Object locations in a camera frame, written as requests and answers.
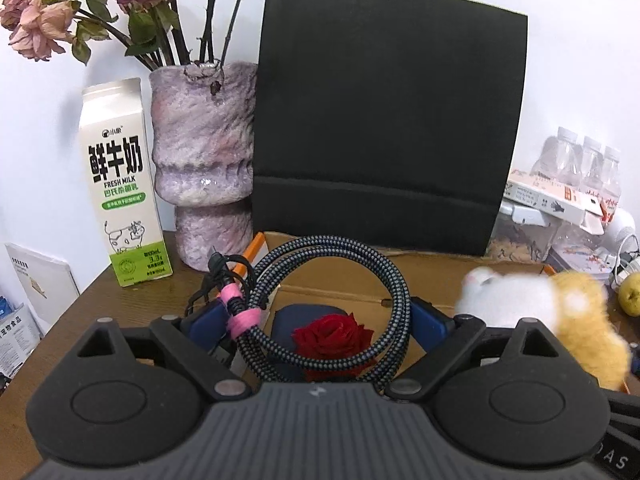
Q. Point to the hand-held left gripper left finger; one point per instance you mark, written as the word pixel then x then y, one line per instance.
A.
pixel 205 327

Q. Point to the purple mottled vase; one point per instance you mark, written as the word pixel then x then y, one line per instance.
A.
pixel 202 150

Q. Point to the white printed bag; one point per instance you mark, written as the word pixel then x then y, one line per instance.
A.
pixel 17 335

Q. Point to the black paper bag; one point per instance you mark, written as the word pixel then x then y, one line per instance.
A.
pixel 385 110

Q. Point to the red artificial rose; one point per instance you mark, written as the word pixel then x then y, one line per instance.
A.
pixel 332 340

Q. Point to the navy zipper case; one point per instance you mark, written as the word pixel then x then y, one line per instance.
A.
pixel 282 330

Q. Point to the white and yellow plush toy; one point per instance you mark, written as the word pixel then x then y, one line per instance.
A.
pixel 580 320

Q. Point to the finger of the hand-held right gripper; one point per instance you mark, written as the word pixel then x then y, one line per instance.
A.
pixel 635 359

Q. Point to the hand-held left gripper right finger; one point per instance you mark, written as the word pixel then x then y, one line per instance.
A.
pixel 430 327

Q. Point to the long white carton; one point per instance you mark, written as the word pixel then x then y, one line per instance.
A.
pixel 550 195

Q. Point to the clear food container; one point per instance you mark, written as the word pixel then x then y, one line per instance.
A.
pixel 520 235

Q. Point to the patterned tin box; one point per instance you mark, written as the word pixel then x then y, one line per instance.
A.
pixel 580 262

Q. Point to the dried rose bouquet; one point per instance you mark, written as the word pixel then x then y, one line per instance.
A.
pixel 45 22

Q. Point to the green apple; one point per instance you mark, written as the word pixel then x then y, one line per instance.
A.
pixel 631 295

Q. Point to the red cardboard box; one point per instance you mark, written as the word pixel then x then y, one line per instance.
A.
pixel 350 275

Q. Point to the white green milk carton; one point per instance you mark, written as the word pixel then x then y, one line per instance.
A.
pixel 122 185

